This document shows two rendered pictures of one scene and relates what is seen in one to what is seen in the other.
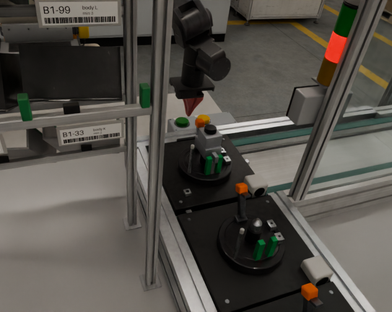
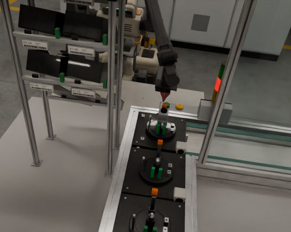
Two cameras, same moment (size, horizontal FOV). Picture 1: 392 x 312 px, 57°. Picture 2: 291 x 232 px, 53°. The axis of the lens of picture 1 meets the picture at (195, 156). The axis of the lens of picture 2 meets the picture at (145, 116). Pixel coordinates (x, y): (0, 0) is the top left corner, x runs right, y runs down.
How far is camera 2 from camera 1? 59 cm
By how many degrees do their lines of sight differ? 22
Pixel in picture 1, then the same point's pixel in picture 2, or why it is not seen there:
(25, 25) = not seen: hidden behind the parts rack
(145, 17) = (217, 33)
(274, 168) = not seen: hidden behind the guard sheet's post
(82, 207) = (98, 131)
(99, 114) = (86, 86)
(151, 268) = (109, 166)
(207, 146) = (159, 118)
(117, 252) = (102, 156)
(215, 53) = (170, 72)
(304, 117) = (202, 116)
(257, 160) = (199, 138)
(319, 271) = (178, 194)
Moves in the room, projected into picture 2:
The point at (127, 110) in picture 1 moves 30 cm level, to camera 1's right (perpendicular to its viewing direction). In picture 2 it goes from (97, 87) to (173, 123)
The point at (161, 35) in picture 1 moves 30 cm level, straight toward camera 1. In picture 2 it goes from (110, 63) to (48, 113)
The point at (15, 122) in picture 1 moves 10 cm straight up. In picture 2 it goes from (58, 81) to (54, 55)
